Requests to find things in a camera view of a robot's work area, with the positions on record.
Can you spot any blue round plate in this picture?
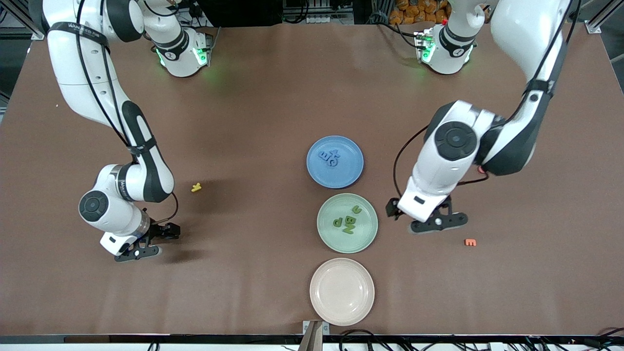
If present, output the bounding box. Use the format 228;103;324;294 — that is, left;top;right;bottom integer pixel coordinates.
306;135;365;189

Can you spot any black arm base cable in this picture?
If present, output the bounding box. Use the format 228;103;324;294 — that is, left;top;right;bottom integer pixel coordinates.
373;14;421;39

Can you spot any black arm cable strap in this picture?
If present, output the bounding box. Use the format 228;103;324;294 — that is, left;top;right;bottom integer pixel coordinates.
128;138;157;156
524;78;556;97

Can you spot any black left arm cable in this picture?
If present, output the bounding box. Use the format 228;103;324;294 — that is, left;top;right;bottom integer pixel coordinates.
393;0;583;199

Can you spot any metal camera post bracket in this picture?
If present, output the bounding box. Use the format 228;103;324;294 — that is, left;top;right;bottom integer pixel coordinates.
302;320;331;351

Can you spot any orange snack bags pile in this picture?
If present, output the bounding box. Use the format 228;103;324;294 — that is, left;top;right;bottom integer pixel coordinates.
389;0;451;25

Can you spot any black looped floor cable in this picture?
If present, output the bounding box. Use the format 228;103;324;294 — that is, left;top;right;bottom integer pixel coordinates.
339;330;390;351

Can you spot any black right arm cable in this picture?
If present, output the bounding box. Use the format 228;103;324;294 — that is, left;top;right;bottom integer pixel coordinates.
73;0;180;225

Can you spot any pink beige round plate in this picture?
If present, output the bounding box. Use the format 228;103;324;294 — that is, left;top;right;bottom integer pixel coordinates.
309;257;375;327

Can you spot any black left arm cable strap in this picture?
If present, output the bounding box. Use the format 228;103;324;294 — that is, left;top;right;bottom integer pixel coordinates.
524;78;556;97

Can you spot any black table edge rail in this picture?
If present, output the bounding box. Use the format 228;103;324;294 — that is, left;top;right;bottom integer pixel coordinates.
0;334;624;346

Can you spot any green round plate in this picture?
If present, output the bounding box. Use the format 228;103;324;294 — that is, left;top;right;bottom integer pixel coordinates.
316;193;379;254

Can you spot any brown table cover sheet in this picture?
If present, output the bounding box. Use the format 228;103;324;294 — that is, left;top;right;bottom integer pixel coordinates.
0;23;624;337

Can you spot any aluminium frame profile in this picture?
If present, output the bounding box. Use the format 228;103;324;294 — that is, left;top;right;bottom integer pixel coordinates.
585;0;624;35
0;0;45;40

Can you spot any black right arm cable strap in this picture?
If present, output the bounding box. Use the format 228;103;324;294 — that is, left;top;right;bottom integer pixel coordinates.
128;138;157;156

